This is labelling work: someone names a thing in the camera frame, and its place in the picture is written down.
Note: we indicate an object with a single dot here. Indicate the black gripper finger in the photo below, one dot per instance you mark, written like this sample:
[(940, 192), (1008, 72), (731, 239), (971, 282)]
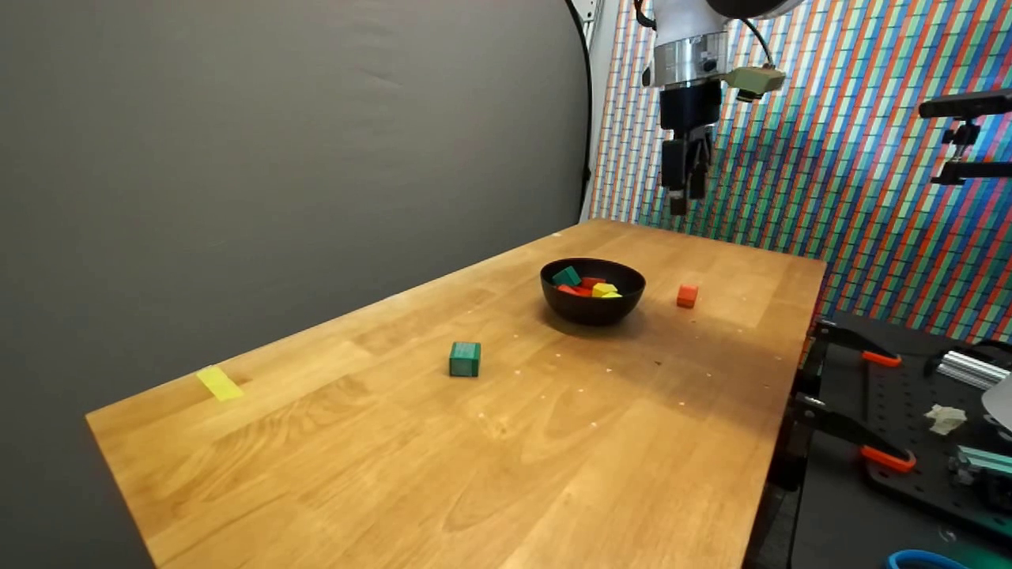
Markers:
[(699, 168), (675, 176)]

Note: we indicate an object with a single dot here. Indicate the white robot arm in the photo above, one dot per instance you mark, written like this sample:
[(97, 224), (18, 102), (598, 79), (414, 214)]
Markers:
[(691, 75)]

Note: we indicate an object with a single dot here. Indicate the yellow tape strip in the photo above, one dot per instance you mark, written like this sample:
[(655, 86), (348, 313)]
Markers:
[(221, 383)]

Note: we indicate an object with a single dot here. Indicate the black bowl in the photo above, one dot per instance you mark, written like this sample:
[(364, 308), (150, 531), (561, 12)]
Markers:
[(591, 310)]

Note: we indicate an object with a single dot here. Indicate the green wooden block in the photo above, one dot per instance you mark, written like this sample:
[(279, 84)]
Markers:
[(467, 359)]

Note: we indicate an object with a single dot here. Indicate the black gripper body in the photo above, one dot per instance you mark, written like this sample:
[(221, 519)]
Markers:
[(691, 116)]

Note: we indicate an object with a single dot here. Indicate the yellow wooden block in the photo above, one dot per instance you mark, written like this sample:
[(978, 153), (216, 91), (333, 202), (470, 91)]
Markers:
[(607, 293)]

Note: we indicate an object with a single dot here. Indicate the black perforated tool board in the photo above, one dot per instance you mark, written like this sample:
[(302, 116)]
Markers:
[(917, 408)]

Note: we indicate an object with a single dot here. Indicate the teal wooden block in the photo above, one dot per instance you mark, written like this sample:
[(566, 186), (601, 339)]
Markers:
[(569, 275)]

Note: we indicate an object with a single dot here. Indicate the blue scissors handle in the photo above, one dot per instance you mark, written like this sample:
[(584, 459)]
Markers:
[(921, 560)]

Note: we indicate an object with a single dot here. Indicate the black clamp orange handle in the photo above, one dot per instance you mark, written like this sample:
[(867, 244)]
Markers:
[(867, 348)]

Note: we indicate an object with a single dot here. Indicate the black camera stand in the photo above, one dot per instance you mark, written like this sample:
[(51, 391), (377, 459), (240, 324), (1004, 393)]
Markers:
[(967, 108)]

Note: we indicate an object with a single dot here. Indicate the red wooden block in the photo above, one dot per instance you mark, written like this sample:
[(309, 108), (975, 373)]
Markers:
[(584, 288)]

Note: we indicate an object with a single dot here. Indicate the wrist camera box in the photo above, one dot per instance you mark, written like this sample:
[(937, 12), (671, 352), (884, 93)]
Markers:
[(752, 84)]

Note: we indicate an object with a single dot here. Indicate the orange wooden block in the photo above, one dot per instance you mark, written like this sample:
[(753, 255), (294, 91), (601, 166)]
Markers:
[(687, 295)]

